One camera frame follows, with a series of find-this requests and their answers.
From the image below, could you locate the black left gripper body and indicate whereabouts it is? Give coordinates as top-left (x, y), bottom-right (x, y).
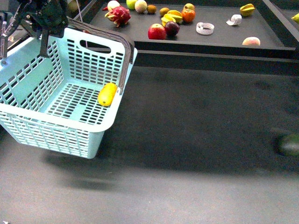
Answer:
top-left (14, 0), bottom-right (68, 38)

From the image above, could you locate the light blue plastic basket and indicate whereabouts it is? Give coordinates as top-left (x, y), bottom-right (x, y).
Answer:
top-left (0, 19), bottom-right (137, 159)

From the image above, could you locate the red yellow small mango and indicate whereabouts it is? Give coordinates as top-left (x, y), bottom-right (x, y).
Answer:
top-left (184, 3), bottom-right (195, 11)

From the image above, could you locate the white pink fruit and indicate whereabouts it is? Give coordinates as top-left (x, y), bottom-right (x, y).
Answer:
top-left (107, 0), bottom-right (120, 11)

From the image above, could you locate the pink dragon fruit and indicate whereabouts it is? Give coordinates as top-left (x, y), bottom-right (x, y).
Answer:
top-left (105, 6), bottom-right (131, 28)

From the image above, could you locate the green apple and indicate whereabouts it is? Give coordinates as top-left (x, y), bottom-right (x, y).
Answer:
top-left (126, 0), bottom-right (137, 10)

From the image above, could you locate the pale round melon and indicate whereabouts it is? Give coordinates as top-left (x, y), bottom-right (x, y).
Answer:
top-left (135, 0), bottom-right (148, 13)

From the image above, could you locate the brown kiwi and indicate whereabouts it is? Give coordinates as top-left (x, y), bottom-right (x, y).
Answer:
top-left (147, 5), bottom-right (157, 14)
top-left (159, 7), bottom-right (170, 17)

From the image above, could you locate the large red apple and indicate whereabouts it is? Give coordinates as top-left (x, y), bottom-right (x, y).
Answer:
top-left (148, 23), bottom-right (166, 40)

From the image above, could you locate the dark purple plum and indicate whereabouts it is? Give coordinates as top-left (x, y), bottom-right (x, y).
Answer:
top-left (164, 21), bottom-right (180, 36)

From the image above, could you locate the yellow star fruit front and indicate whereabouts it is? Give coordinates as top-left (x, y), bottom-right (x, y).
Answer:
top-left (161, 10), bottom-right (183, 26)

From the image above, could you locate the yellow star fruit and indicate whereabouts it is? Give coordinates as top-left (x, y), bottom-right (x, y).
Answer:
top-left (161, 10), bottom-right (183, 26)
top-left (240, 3), bottom-right (255, 17)

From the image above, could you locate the yellow star fruit right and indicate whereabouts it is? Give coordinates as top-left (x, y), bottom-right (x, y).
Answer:
top-left (240, 3), bottom-right (255, 17)

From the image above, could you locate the pale peach front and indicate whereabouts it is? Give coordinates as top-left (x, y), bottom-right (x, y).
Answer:
top-left (242, 37), bottom-right (261, 46)

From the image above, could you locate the black display tray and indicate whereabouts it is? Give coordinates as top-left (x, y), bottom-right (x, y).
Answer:
top-left (76, 0), bottom-right (299, 59)

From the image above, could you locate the green avocado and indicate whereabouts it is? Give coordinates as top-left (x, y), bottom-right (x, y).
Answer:
top-left (275, 133), bottom-right (299, 157)

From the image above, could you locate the white tape ring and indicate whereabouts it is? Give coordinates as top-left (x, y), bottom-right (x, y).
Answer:
top-left (196, 22), bottom-right (215, 35)

